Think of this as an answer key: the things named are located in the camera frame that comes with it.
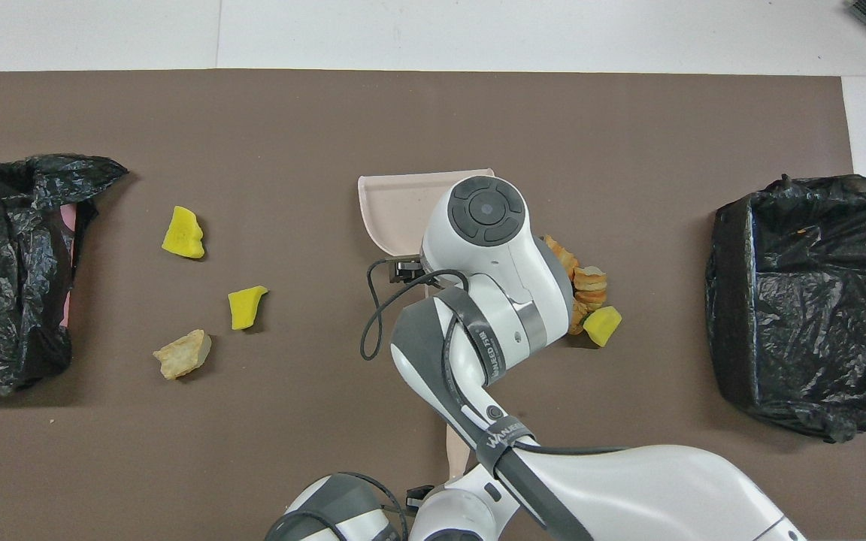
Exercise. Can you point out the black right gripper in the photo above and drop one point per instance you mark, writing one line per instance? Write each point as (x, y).
(407, 269)

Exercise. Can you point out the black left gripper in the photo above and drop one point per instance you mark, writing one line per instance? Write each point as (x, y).
(418, 496)

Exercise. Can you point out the beige plastic dustpan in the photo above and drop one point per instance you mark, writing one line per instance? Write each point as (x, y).
(392, 207)

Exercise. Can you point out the striped toy croissant piece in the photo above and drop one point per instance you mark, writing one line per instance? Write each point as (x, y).
(567, 261)
(593, 288)

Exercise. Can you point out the yellow sponge piece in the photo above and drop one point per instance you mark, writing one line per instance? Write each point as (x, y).
(602, 324)
(243, 308)
(181, 234)

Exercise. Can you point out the pale-sided toy croissant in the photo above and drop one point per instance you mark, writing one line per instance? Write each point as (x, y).
(181, 355)

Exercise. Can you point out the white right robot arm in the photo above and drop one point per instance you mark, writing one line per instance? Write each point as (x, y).
(493, 263)

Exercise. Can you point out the pink plastic bin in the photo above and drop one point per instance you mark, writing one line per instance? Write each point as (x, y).
(69, 218)

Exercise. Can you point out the black plastic trash bag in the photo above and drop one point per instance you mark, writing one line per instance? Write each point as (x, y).
(4, 300)
(801, 300)

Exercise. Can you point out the brown table mat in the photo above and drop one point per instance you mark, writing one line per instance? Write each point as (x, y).
(252, 113)

